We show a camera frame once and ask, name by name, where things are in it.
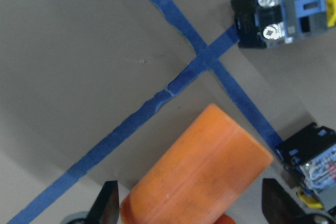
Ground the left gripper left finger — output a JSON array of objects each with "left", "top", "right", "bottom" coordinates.
[{"left": 86, "top": 180, "right": 120, "bottom": 223}]

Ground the yellow push button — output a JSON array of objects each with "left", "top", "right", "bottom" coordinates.
[
  {"left": 276, "top": 122, "right": 335, "bottom": 216},
  {"left": 231, "top": 0, "right": 335, "bottom": 49}
]

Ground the orange cylinder plain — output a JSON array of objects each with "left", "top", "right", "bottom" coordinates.
[{"left": 121, "top": 104, "right": 273, "bottom": 223}]

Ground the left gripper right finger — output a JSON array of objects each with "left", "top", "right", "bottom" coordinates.
[{"left": 261, "top": 178, "right": 314, "bottom": 224}]

